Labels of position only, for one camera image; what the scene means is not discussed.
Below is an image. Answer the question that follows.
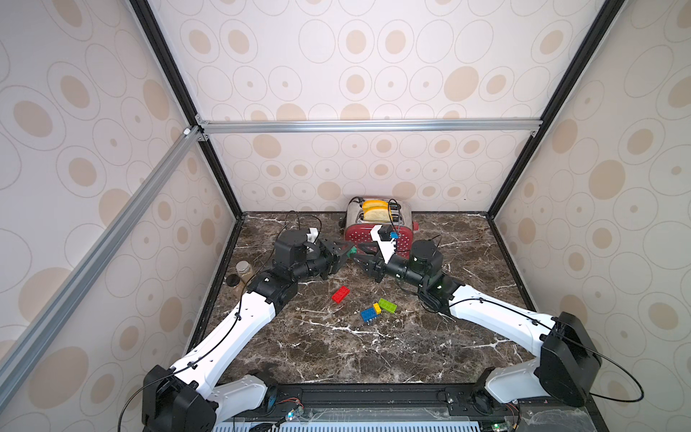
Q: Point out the yellow toast slice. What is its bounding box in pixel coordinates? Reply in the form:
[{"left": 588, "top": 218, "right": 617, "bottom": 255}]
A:
[
  {"left": 362, "top": 200, "right": 389, "bottom": 212},
  {"left": 363, "top": 207, "right": 390, "bottom": 223}
]

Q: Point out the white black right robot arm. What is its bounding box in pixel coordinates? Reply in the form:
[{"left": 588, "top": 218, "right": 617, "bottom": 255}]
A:
[{"left": 352, "top": 240, "right": 602, "bottom": 413}]

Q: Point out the diagonal aluminium frame bar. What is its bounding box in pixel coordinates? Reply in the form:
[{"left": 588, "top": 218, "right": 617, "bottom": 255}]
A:
[{"left": 1, "top": 125, "right": 203, "bottom": 410}]

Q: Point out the horizontal aluminium frame bar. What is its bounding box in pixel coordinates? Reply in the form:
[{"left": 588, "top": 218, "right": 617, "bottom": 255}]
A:
[{"left": 201, "top": 118, "right": 543, "bottom": 134}]

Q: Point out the rear yellow toast slice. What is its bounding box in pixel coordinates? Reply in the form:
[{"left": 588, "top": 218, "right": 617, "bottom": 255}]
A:
[{"left": 362, "top": 200, "right": 389, "bottom": 212}]

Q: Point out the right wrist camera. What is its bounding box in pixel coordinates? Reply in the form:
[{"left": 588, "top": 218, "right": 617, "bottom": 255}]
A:
[{"left": 370, "top": 225, "right": 399, "bottom": 264}]

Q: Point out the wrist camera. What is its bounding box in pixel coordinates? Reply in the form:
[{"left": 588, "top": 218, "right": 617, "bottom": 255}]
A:
[
  {"left": 370, "top": 225, "right": 399, "bottom": 264},
  {"left": 307, "top": 227, "right": 320, "bottom": 244}
]

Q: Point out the black round lid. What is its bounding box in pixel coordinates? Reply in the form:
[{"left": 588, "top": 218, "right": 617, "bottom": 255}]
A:
[{"left": 225, "top": 274, "right": 242, "bottom": 287}]

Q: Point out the red lego brick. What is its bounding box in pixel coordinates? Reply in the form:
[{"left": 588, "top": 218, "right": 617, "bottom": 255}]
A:
[{"left": 331, "top": 286, "right": 350, "bottom": 304}]

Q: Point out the blue lego brick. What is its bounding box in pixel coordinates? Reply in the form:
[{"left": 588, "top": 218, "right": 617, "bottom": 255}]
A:
[{"left": 361, "top": 307, "right": 378, "bottom": 324}]

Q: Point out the front yellow toast slice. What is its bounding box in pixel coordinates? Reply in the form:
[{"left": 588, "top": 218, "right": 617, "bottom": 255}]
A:
[{"left": 363, "top": 207, "right": 390, "bottom": 223}]

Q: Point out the glass jar with beige lid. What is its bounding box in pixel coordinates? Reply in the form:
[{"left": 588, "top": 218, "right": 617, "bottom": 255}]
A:
[{"left": 235, "top": 260, "right": 255, "bottom": 284}]

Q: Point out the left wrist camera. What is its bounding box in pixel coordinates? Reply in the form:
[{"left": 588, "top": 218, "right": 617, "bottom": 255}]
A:
[{"left": 307, "top": 227, "right": 320, "bottom": 244}]

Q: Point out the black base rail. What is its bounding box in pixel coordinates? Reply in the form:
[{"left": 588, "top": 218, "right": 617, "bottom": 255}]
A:
[{"left": 218, "top": 383, "right": 608, "bottom": 431}]

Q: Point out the lime green lego brick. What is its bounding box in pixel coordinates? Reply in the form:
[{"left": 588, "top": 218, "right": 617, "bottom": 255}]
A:
[{"left": 377, "top": 298, "right": 398, "bottom": 314}]

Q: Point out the red polka dot toaster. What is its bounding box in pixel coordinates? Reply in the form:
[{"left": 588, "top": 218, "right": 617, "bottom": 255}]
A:
[{"left": 340, "top": 196, "right": 419, "bottom": 257}]

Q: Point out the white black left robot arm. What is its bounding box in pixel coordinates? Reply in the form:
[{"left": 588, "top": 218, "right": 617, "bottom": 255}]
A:
[{"left": 141, "top": 228, "right": 356, "bottom": 431}]

